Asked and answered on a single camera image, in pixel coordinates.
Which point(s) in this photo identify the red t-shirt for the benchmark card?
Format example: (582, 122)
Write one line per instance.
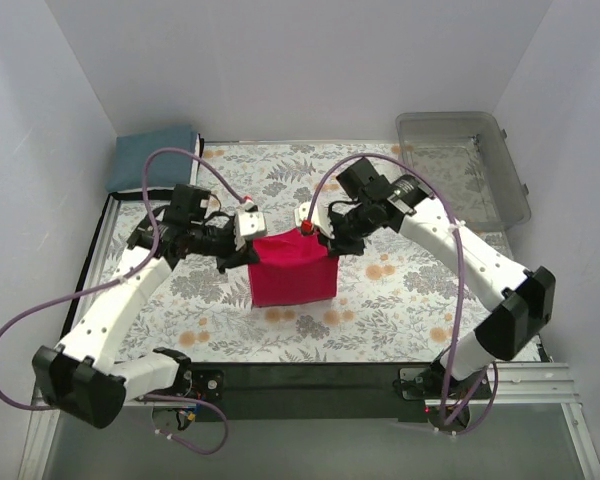
(293, 269)

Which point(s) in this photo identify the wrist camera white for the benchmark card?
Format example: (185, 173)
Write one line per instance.
(313, 221)
(249, 223)

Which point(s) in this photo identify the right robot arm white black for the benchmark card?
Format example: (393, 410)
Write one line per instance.
(501, 304)

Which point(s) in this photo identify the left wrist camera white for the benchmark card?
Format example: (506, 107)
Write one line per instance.
(249, 223)

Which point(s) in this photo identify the aluminium frame rail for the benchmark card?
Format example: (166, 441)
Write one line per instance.
(332, 421)

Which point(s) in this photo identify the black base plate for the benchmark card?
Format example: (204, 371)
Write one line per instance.
(312, 391)

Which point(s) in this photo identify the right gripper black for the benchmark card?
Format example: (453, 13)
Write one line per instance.
(341, 238)

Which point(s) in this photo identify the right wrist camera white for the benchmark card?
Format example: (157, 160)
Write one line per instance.
(313, 221)

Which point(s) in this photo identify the floral patterned table mat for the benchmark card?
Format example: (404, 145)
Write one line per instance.
(396, 302)

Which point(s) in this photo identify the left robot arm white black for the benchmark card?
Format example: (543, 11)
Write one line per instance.
(81, 375)

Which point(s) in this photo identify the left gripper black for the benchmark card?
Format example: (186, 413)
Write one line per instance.
(234, 255)

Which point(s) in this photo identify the clear plastic bin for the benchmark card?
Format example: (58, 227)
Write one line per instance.
(464, 154)

